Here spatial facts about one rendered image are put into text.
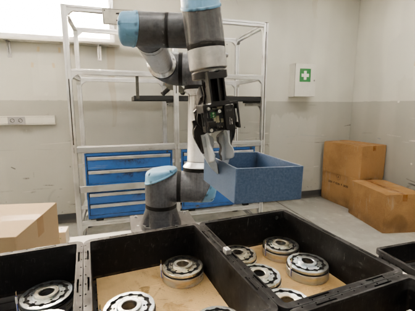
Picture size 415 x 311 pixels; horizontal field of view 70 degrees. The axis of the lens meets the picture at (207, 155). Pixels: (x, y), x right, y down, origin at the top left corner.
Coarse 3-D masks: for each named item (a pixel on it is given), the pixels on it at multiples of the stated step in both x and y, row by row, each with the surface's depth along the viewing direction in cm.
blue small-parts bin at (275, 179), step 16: (240, 160) 77; (256, 160) 78; (272, 160) 70; (208, 176) 71; (224, 176) 61; (240, 176) 56; (256, 176) 57; (272, 176) 58; (288, 176) 59; (224, 192) 61; (240, 192) 56; (256, 192) 57; (272, 192) 58; (288, 192) 59
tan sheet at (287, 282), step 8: (256, 248) 90; (264, 264) 80; (272, 264) 80; (280, 264) 80; (280, 272) 77; (288, 280) 73; (328, 280) 73; (336, 280) 73; (296, 288) 70; (304, 288) 70; (312, 288) 70; (320, 288) 70; (328, 288) 70
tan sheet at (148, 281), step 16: (128, 272) 77; (144, 272) 77; (160, 272) 77; (112, 288) 70; (128, 288) 70; (144, 288) 70; (160, 288) 70; (192, 288) 70; (208, 288) 70; (160, 304) 64; (176, 304) 64; (192, 304) 64; (208, 304) 64; (224, 304) 64
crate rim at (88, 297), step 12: (168, 228) 80; (180, 228) 81; (96, 240) 73; (108, 240) 74; (84, 252) 66; (84, 264) 62; (228, 264) 62; (84, 276) 57; (240, 276) 58; (84, 288) 53; (252, 288) 54; (84, 300) 50; (264, 300) 50
